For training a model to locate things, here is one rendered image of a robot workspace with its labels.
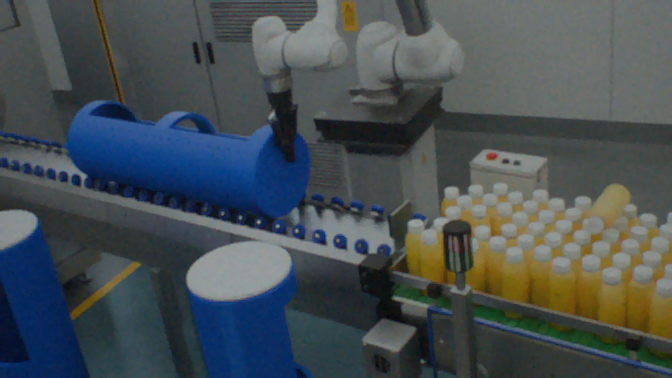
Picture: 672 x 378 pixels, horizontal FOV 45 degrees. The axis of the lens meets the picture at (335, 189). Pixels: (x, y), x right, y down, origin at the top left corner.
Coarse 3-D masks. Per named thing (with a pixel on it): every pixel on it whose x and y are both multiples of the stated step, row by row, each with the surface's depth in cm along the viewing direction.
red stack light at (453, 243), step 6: (444, 234) 175; (468, 234) 174; (444, 240) 176; (450, 240) 174; (456, 240) 174; (462, 240) 174; (468, 240) 174; (444, 246) 177; (450, 246) 175; (456, 246) 174; (462, 246) 174; (468, 246) 175; (450, 252) 176; (456, 252) 175; (462, 252) 175
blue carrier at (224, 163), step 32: (96, 128) 282; (128, 128) 274; (160, 128) 267; (192, 128) 290; (96, 160) 283; (128, 160) 272; (160, 160) 263; (192, 160) 255; (224, 160) 247; (256, 160) 241; (192, 192) 261; (224, 192) 251; (256, 192) 243; (288, 192) 256
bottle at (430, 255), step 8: (424, 248) 210; (432, 248) 210; (440, 248) 211; (424, 256) 211; (432, 256) 210; (440, 256) 211; (424, 264) 212; (432, 264) 211; (440, 264) 212; (424, 272) 213; (432, 272) 212; (440, 272) 213; (432, 280) 213; (440, 280) 214
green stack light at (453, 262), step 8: (472, 248) 177; (448, 256) 176; (456, 256) 175; (464, 256) 175; (472, 256) 177; (448, 264) 178; (456, 264) 176; (464, 264) 176; (472, 264) 178; (456, 272) 177
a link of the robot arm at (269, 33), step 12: (264, 24) 229; (276, 24) 229; (252, 36) 233; (264, 36) 229; (276, 36) 229; (288, 36) 228; (264, 48) 230; (276, 48) 228; (264, 60) 232; (276, 60) 230; (264, 72) 235; (276, 72) 234
